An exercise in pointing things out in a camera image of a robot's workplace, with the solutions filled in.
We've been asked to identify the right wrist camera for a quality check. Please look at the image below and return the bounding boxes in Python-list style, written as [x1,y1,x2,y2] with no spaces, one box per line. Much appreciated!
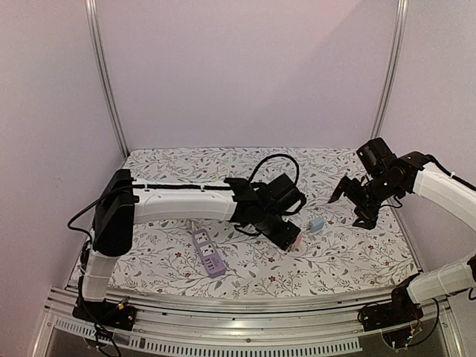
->
[357,138,396,177]

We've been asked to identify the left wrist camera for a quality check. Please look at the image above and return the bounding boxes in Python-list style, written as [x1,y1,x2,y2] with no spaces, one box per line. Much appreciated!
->
[267,173,306,216]

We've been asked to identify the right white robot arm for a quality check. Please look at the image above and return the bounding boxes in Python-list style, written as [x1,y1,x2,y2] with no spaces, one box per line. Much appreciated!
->
[329,138,475,324]

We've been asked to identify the aluminium post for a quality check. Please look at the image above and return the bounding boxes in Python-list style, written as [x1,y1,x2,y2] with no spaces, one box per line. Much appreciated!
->
[84,0,129,158]
[370,0,409,140]

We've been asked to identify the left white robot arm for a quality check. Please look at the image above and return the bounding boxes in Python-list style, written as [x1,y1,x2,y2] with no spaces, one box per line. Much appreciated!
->
[67,169,306,323]

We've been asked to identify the light blue plug adapter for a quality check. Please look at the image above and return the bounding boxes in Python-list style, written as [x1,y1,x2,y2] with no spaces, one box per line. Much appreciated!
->
[306,217,325,233]

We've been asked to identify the floral tablecloth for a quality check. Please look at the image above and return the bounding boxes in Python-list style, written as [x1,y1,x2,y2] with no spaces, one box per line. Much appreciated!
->
[74,147,421,298]

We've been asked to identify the left aluminium post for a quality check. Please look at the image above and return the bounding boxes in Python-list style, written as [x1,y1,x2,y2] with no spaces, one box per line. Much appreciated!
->
[84,0,129,158]

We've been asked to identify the right aluminium post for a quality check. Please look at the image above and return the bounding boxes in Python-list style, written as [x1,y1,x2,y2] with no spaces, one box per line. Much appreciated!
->
[370,0,409,140]

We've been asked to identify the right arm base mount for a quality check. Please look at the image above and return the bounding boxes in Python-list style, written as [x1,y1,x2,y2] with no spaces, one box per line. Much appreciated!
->
[357,294,423,332]

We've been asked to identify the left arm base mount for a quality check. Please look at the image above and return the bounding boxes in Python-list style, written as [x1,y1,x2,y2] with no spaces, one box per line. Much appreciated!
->
[72,298,138,331]

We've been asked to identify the purple power strip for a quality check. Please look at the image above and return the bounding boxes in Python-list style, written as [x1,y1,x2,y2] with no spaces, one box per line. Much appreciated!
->
[191,229,226,278]

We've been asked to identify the pink plug adapter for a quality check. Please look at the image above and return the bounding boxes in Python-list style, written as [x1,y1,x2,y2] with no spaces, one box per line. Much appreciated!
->
[289,234,302,252]

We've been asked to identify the aluminium front rail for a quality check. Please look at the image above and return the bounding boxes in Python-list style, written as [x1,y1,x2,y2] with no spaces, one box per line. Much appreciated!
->
[35,286,466,357]

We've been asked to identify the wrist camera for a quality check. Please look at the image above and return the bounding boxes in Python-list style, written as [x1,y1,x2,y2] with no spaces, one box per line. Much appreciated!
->
[357,138,396,177]
[267,173,306,216]

